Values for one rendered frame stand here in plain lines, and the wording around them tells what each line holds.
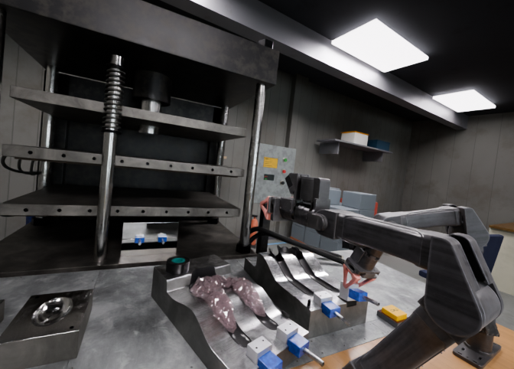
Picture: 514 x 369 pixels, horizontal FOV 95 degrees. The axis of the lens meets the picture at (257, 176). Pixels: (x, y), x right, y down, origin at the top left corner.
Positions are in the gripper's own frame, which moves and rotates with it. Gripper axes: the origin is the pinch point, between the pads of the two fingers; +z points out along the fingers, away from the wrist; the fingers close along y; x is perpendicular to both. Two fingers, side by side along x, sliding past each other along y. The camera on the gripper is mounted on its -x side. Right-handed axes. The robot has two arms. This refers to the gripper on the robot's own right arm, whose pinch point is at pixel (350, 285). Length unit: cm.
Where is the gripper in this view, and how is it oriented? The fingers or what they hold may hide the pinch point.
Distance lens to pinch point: 95.9
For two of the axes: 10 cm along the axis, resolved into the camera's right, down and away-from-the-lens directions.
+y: -8.8, -2.0, -4.4
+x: 3.3, 4.2, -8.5
